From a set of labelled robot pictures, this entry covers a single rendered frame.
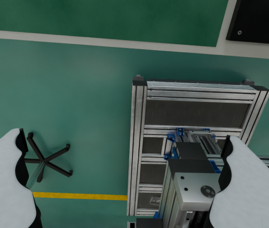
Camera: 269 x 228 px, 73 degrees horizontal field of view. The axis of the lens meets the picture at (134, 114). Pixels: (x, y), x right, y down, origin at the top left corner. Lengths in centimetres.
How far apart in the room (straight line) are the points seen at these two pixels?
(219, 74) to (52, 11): 117
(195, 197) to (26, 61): 130
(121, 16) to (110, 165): 144
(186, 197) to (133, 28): 43
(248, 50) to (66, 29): 48
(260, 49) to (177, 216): 49
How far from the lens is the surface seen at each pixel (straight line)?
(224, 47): 57
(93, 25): 52
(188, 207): 49
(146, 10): 51
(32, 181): 165
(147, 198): 177
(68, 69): 137
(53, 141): 171
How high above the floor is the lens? 126
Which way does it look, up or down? 61 degrees down
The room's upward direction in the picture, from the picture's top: 178 degrees clockwise
